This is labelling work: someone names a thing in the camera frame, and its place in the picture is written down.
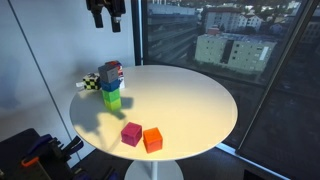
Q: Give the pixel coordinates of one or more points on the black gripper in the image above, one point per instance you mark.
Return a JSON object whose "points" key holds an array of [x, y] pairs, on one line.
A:
{"points": [[108, 6]]}

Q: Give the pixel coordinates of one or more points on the pink block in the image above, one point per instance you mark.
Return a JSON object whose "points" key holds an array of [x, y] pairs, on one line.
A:
{"points": [[131, 134]]}

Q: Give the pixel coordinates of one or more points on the grey block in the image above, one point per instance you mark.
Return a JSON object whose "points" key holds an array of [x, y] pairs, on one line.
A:
{"points": [[107, 74]]}

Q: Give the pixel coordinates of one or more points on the green block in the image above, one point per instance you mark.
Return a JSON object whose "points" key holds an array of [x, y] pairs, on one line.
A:
{"points": [[111, 95]]}

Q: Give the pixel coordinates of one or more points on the yellow-green block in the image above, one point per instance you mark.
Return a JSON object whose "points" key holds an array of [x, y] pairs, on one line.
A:
{"points": [[113, 105]]}

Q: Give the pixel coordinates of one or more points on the orange block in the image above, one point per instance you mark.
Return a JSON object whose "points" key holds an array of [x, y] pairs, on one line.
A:
{"points": [[153, 141]]}

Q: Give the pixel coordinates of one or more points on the dark window corner mullion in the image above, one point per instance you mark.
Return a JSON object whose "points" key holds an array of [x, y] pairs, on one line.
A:
{"points": [[136, 33]]}

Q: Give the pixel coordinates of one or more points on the colourful soft cube orange print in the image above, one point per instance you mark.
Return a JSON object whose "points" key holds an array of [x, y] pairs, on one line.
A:
{"points": [[119, 66]]}

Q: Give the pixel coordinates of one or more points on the checkered zebra soft cube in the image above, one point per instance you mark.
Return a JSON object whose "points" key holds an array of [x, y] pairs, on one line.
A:
{"points": [[91, 82]]}

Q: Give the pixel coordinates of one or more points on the blue soft cube white face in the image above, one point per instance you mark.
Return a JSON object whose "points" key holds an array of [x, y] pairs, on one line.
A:
{"points": [[122, 83]]}

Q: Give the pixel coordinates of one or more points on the blue black clamp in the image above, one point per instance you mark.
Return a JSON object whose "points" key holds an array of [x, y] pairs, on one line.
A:
{"points": [[75, 145]]}

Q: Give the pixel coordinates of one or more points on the blue spring clamp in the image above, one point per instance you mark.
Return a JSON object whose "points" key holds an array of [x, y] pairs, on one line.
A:
{"points": [[40, 141]]}

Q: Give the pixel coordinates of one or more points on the purple clamp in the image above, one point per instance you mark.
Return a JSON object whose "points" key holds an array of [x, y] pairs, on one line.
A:
{"points": [[80, 174]]}

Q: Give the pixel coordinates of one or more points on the black tool stand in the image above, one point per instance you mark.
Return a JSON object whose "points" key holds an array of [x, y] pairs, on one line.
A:
{"points": [[20, 156]]}

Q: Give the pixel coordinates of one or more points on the dark slim window mullion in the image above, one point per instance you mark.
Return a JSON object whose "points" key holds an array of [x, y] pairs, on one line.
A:
{"points": [[276, 76]]}

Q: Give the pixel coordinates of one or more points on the white window sill strip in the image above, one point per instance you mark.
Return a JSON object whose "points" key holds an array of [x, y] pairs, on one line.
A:
{"points": [[246, 160]]}

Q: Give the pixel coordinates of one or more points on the white table pedestal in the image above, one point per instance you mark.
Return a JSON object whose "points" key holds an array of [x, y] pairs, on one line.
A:
{"points": [[153, 170]]}

